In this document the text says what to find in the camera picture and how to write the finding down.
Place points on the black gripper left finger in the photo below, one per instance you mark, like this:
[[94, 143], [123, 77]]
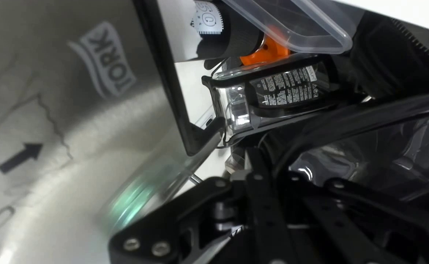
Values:
[[185, 229]]

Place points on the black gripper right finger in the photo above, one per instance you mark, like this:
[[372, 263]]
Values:
[[321, 229]]

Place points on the clear jar with printed label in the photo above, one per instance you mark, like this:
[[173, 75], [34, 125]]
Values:
[[287, 89]]

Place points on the orange plastic piece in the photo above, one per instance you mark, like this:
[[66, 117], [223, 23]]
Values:
[[267, 53]]

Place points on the stainless paper towel dispenser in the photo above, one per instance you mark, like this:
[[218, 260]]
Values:
[[53, 97]]

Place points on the clear plastic tub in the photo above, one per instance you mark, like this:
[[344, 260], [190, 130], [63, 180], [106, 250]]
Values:
[[291, 24]]

